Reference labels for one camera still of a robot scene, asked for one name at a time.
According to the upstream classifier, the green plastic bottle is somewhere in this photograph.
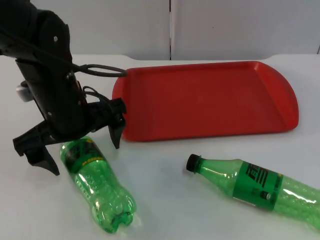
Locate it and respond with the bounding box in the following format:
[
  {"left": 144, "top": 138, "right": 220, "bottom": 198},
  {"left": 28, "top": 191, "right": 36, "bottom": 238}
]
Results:
[
  {"left": 59, "top": 136, "right": 138, "bottom": 235},
  {"left": 185, "top": 153, "right": 320, "bottom": 233}
]

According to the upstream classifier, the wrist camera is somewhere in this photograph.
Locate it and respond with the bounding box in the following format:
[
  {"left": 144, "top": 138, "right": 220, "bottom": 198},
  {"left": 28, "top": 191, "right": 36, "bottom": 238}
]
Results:
[{"left": 15, "top": 79, "right": 33, "bottom": 103}]

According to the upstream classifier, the thin black cable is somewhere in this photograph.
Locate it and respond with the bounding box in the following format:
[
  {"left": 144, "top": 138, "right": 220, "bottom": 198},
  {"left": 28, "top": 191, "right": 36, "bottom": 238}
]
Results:
[{"left": 81, "top": 85, "right": 111, "bottom": 104}]

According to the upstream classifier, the thick black cable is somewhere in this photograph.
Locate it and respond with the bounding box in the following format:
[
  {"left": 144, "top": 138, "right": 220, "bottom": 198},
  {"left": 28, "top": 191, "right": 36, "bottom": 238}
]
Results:
[{"left": 0, "top": 26, "right": 128, "bottom": 78}]

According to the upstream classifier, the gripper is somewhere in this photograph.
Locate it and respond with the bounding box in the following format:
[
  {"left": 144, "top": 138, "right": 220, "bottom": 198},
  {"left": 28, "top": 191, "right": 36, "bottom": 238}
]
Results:
[{"left": 12, "top": 58, "right": 127, "bottom": 176}]

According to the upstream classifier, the red plastic tray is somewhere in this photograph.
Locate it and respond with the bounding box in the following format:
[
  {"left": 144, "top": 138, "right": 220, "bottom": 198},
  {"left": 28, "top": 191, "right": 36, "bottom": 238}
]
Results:
[{"left": 111, "top": 60, "right": 300, "bottom": 143}]

